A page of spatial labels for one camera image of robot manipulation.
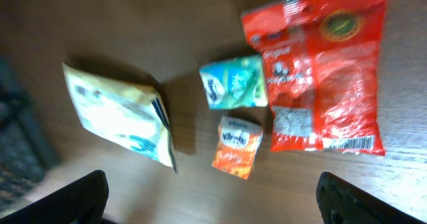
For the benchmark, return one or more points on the red snack bag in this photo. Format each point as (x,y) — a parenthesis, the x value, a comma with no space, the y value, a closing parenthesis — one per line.
(320,63)

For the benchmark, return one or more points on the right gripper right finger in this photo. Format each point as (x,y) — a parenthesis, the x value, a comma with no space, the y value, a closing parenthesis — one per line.
(340,202)

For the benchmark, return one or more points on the teal tissue pack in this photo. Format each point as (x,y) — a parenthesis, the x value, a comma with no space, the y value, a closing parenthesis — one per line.
(235,83)

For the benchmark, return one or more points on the grey plastic mesh basket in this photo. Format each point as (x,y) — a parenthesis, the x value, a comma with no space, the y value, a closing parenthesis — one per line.
(26,154)

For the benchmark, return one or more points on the yellow snack bag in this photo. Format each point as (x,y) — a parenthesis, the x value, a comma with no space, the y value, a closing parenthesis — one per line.
(128,114)

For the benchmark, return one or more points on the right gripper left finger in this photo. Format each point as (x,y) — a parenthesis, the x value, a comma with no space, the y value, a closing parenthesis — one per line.
(82,202)

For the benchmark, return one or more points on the orange tissue pack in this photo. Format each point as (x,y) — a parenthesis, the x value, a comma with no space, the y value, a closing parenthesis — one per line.
(238,144)

